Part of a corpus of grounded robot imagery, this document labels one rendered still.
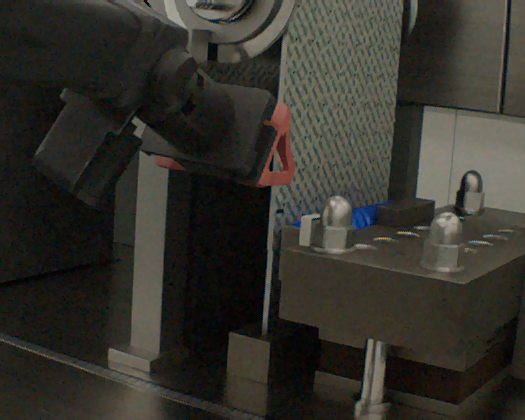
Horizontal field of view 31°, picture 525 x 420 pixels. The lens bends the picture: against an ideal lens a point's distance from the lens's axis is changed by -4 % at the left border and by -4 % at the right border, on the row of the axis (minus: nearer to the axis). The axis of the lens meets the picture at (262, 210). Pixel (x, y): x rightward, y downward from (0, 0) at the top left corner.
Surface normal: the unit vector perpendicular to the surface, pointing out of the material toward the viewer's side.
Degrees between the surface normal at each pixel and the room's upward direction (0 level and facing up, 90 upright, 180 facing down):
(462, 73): 90
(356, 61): 90
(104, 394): 0
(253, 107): 63
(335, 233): 90
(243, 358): 90
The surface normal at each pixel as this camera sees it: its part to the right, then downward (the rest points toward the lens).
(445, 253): -0.04, 0.16
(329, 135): 0.84, 0.15
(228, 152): -0.46, -0.36
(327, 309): -0.54, 0.10
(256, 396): 0.07, -0.98
